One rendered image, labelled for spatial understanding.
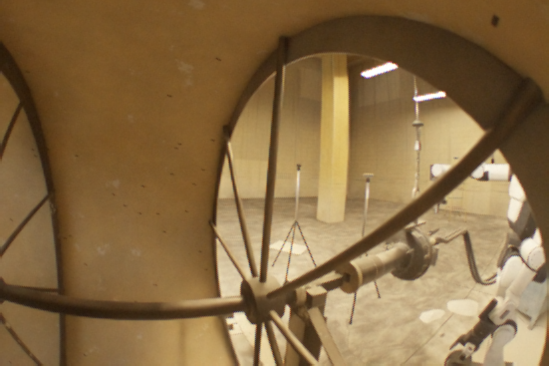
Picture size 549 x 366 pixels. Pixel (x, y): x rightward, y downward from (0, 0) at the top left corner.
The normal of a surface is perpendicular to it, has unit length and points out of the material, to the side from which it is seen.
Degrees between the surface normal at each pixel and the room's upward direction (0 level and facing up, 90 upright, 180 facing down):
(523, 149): 90
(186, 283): 66
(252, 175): 90
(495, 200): 90
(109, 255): 77
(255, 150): 90
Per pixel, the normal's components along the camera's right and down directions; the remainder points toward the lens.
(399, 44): -0.89, -0.05
